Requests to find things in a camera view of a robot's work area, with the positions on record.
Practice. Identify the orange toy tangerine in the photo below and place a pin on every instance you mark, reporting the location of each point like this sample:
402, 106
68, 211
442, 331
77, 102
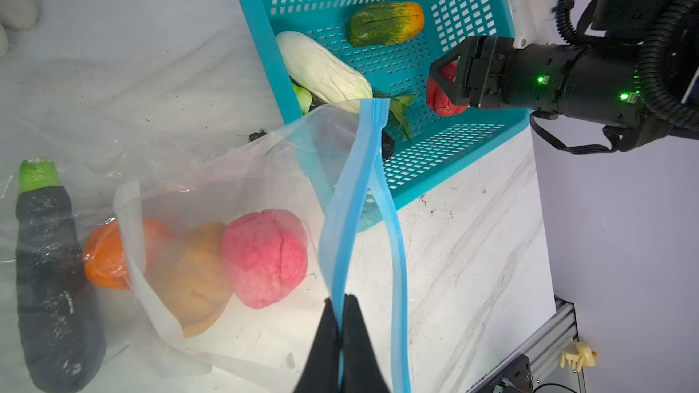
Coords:
104, 258

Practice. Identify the clear zip top bag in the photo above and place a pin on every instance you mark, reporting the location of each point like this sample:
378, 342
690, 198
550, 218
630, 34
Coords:
138, 264

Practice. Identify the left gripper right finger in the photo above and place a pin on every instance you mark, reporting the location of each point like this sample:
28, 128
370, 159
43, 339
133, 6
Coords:
361, 372

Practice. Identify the pink toy fruit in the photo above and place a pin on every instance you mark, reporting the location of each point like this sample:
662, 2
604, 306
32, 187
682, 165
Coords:
265, 256

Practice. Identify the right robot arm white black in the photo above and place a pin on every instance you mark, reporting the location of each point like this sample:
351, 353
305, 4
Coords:
660, 36

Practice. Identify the yellow toy mango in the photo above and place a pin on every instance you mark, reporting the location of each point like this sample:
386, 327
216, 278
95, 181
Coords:
190, 281

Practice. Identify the red toy fruit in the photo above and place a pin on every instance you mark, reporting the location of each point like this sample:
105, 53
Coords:
437, 100

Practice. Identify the dark toy eggplant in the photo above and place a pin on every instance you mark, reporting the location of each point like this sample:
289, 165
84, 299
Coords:
388, 143
59, 322

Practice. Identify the teal plastic basket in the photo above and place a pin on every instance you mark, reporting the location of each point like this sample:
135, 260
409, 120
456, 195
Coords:
436, 148

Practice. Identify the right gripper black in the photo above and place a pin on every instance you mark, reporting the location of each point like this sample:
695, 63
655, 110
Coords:
577, 81

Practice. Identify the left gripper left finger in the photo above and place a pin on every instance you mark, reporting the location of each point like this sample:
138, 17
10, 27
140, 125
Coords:
321, 373

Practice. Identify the green toy vegetable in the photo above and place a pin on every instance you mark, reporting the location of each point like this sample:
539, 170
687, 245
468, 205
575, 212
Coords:
385, 23

